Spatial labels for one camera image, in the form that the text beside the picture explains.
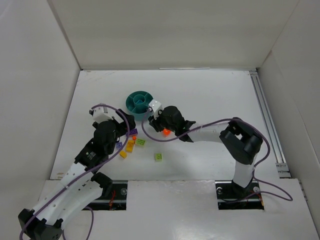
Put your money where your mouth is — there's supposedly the orange round lego piece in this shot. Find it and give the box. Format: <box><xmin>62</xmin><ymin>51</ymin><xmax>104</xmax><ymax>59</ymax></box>
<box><xmin>162</xmin><ymin>128</ymin><xmax>171</xmax><ymax>137</ymax></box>

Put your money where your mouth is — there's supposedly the small purple lego brick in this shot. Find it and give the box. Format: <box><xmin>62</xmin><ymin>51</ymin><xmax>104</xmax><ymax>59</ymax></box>
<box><xmin>116</xmin><ymin>142</ymin><xmax>123</xmax><ymax>149</ymax></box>

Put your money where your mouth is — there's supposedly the long teal lego brick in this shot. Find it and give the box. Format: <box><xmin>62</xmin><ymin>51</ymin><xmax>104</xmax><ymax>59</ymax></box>
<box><xmin>135</xmin><ymin>99</ymin><xmax>145</xmax><ymax>105</ymax></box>

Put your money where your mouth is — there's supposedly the long yellow lego brick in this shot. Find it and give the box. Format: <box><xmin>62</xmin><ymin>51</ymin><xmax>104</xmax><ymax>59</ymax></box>
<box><xmin>125</xmin><ymin>140</ymin><xmax>135</xmax><ymax>153</ymax></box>

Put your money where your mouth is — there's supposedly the small yellow lego brick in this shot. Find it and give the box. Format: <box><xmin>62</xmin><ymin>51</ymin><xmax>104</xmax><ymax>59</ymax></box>
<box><xmin>119</xmin><ymin>150</ymin><xmax>127</xmax><ymax>159</ymax></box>

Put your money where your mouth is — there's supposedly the long purple lego brick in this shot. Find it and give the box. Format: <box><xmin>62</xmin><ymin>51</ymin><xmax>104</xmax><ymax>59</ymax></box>
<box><xmin>129</xmin><ymin>128</ymin><xmax>138</xmax><ymax>136</ymax></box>

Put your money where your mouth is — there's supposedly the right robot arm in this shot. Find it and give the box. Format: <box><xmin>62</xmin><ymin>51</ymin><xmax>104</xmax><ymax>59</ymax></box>
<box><xmin>148</xmin><ymin>103</ymin><xmax>264</xmax><ymax>195</ymax></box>

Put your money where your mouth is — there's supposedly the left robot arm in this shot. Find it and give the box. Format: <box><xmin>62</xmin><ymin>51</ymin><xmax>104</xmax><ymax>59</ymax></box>
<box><xmin>18</xmin><ymin>104</ymin><xmax>136</xmax><ymax>240</ymax></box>

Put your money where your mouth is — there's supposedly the teal round divided container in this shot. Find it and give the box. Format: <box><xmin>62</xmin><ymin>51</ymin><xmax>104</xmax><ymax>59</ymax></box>
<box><xmin>125</xmin><ymin>91</ymin><xmax>154</xmax><ymax>122</ymax></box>

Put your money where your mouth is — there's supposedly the green lego brick left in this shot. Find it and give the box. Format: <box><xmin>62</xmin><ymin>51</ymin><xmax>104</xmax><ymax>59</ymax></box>
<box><xmin>135</xmin><ymin>138</ymin><xmax>146</xmax><ymax>147</ymax></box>

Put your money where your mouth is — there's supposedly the green lego brick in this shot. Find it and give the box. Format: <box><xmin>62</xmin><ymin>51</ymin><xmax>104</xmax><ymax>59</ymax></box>
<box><xmin>135</xmin><ymin>138</ymin><xmax>146</xmax><ymax>147</ymax></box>
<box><xmin>154</xmin><ymin>153</ymin><xmax>163</xmax><ymax>162</ymax></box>

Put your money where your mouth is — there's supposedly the green lego brick right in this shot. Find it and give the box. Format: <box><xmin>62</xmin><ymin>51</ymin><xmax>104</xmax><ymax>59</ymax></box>
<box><xmin>154</xmin><ymin>153</ymin><xmax>163</xmax><ymax>162</ymax></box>

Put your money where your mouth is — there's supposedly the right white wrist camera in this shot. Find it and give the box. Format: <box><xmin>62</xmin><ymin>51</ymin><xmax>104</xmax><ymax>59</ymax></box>
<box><xmin>148</xmin><ymin>99</ymin><xmax>163</xmax><ymax>119</ymax></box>

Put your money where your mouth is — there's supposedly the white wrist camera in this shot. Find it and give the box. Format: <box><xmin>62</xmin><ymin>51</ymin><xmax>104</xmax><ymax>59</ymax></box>
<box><xmin>89</xmin><ymin>106</ymin><xmax>113</xmax><ymax>124</ymax></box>
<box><xmin>148</xmin><ymin>99</ymin><xmax>163</xmax><ymax>119</ymax></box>

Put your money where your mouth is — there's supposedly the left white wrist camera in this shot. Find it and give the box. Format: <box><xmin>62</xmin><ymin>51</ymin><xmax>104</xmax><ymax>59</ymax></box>
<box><xmin>89</xmin><ymin>106</ymin><xmax>113</xmax><ymax>124</ymax></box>

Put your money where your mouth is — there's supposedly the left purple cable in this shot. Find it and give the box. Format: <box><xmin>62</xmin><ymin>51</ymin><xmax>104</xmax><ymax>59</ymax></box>
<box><xmin>18</xmin><ymin>104</ymin><xmax>137</xmax><ymax>240</ymax></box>

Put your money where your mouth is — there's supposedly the purple cable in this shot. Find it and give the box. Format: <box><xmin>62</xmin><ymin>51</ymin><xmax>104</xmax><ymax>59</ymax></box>
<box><xmin>141</xmin><ymin>107</ymin><xmax>294</xmax><ymax>203</ymax></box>
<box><xmin>18</xmin><ymin>104</ymin><xmax>137</xmax><ymax>240</ymax></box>

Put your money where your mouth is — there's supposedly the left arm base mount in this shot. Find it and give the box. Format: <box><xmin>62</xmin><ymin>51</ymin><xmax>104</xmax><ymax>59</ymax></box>
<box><xmin>87</xmin><ymin>180</ymin><xmax>128</xmax><ymax>211</ymax></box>

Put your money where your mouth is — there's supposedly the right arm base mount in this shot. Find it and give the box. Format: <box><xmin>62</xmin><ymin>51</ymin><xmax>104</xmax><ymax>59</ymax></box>
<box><xmin>215</xmin><ymin>180</ymin><xmax>265</xmax><ymax>210</ymax></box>

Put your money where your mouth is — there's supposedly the aluminium rail right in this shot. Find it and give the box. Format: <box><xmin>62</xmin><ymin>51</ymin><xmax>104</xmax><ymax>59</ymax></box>
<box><xmin>249</xmin><ymin>70</ymin><xmax>292</xmax><ymax>179</ymax></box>

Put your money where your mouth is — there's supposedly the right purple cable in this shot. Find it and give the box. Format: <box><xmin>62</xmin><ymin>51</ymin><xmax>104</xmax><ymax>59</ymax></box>
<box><xmin>141</xmin><ymin>107</ymin><xmax>294</xmax><ymax>203</ymax></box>

